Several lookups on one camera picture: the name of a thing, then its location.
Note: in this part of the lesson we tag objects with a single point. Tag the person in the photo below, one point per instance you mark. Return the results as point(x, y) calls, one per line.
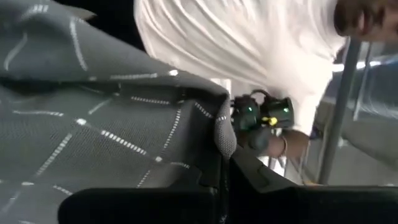
point(233, 40)

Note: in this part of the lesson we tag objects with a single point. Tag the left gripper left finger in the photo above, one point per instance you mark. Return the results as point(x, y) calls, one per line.
point(140, 208)

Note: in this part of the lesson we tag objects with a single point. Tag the person's hand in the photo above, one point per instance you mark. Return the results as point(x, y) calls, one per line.
point(293, 143)

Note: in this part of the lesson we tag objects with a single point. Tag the thin grey metal pole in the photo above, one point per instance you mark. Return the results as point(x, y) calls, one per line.
point(362, 84)

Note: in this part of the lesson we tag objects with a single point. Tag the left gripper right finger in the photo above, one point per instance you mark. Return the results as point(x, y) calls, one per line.
point(311, 208)

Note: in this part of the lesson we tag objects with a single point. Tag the black device with green lights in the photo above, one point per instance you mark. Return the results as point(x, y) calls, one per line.
point(248, 115)

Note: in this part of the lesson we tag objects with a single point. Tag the dark grey white-dashed towel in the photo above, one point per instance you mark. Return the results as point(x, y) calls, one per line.
point(93, 140)

